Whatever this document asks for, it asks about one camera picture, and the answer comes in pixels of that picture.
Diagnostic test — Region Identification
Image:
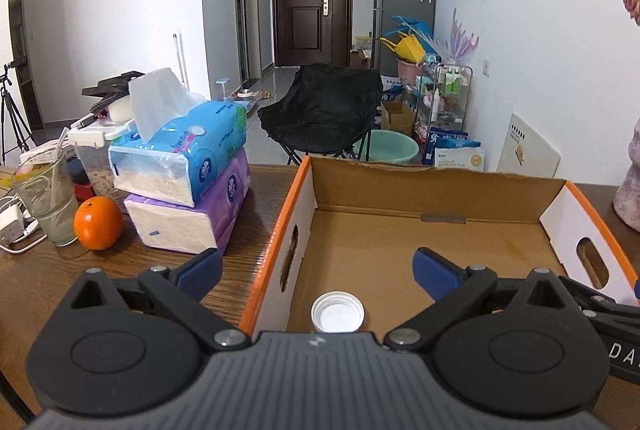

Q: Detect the mop pole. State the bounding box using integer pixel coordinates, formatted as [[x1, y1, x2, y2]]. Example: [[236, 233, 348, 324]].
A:
[[172, 32, 189, 89]]

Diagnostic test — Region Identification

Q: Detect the speckled pink vase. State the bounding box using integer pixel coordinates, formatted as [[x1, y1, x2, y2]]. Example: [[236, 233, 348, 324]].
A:
[[614, 117, 640, 233]]

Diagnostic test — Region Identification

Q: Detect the clear drinking glass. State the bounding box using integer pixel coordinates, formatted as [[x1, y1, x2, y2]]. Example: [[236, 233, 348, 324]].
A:
[[11, 155, 80, 247]]

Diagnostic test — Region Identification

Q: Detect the small open cardboard box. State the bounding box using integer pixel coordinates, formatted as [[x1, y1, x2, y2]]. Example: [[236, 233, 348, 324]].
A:
[[381, 101, 417, 137]]

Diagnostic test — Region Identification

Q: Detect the side doorway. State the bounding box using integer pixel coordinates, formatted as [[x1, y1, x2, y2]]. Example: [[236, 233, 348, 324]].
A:
[[235, 0, 261, 83]]

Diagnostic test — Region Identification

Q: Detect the white bottle cap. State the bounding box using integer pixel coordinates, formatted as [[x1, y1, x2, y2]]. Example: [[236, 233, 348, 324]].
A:
[[311, 291, 366, 334]]

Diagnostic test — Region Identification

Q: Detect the dark wooden door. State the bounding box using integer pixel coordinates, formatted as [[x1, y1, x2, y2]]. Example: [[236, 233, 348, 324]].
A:
[[271, 0, 352, 69]]

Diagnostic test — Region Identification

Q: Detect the blue tissue pack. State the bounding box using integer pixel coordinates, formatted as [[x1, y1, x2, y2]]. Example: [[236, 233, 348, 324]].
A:
[[108, 67, 248, 206]]

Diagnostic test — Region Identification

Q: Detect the clear food container white lid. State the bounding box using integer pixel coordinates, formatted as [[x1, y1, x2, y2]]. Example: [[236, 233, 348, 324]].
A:
[[67, 117, 136, 201]]

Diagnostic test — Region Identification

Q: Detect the yellow bag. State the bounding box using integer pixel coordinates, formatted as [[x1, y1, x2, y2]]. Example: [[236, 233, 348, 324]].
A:
[[380, 32, 426, 64]]

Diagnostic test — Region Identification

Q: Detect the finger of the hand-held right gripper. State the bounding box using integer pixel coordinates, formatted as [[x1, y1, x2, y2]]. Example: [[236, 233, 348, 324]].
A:
[[559, 276, 640, 337]]

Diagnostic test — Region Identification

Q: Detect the metal wire rack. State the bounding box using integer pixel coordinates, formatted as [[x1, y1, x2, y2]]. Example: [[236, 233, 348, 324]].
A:
[[415, 64, 474, 137]]

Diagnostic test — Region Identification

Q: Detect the white charger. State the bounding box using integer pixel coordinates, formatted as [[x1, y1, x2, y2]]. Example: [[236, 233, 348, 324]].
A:
[[0, 205, 29, 245]]

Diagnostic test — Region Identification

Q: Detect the purple wing decoration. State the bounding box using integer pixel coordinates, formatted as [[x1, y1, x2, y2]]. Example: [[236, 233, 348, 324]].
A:
[[437, 7, 481, 66]]

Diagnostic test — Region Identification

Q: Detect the flat white box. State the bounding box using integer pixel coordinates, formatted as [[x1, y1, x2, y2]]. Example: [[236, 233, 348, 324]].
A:
[[20, 137, 76, 167]]

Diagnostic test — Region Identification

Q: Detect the white drinking straw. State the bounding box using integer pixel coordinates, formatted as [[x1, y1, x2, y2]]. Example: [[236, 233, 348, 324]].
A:
[[49, 126, 71, 191]]

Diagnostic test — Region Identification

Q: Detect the white board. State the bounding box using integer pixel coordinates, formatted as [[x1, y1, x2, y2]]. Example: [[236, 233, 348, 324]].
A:
[[496, 112, 562, 181]]

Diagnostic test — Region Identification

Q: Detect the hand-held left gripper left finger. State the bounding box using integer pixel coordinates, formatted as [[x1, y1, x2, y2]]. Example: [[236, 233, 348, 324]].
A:
[[65, 247, 253, 353]]

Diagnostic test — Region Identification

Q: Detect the pink bucket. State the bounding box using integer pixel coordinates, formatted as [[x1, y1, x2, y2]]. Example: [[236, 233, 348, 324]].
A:
[[396, 56, 426, 86]]

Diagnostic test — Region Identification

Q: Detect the printed cardboard box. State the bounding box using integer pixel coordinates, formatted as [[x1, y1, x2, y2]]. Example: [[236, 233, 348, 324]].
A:
[[239, 155, 640, 346]]

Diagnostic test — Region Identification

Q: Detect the blue and white package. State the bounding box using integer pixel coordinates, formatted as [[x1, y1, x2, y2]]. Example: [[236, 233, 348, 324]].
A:
[[425, 127, 486, 172]]

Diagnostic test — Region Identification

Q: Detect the black tripod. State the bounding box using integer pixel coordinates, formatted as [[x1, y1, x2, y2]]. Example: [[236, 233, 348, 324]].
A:
[[0, 60, 36, 161]]

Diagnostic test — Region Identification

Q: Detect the purple tissue pack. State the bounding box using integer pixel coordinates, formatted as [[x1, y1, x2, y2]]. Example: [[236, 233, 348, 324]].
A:
[[123, 147, 251, 256]]

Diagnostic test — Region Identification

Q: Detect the pet water feeder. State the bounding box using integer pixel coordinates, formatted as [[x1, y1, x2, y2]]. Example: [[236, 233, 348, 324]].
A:
[[215, 79, 261, 102]]

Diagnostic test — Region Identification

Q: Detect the black gadget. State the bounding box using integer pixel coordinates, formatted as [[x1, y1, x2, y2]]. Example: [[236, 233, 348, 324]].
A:
[[82, 71, 147, 121]]

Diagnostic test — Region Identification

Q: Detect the black folding chair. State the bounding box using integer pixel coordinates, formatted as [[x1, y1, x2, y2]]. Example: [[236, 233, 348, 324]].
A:
[[257, 64, 384, 166]]

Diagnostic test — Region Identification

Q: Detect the green plastic basin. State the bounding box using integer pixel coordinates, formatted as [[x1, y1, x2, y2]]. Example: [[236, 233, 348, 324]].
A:
[[352, 129, 420, 165]]

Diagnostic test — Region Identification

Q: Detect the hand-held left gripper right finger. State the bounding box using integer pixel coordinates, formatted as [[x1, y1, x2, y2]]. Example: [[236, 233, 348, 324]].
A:
[[382, 247, 573, 353]]

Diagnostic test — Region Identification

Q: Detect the orange fruit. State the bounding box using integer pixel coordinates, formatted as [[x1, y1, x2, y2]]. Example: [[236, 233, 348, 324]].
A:
[[73, 196, 124, 251]]

